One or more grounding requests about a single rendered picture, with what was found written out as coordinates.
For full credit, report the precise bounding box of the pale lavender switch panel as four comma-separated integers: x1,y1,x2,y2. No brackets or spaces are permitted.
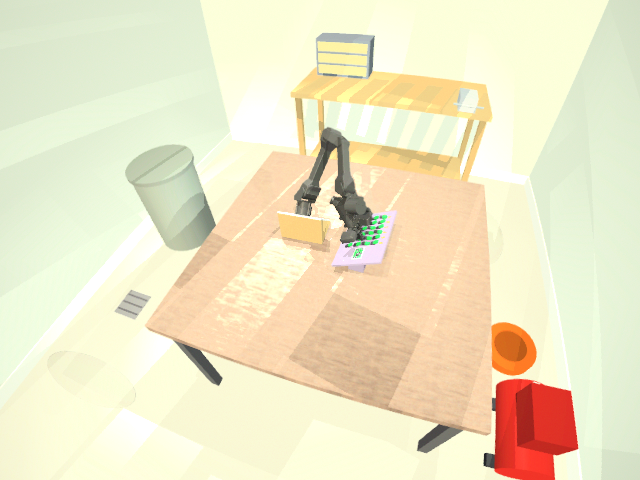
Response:
331,210,397,273

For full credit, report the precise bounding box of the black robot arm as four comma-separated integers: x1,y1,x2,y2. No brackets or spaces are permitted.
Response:
294,126,373,227

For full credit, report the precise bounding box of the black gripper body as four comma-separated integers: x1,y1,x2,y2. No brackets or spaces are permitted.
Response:
339,213,359,244

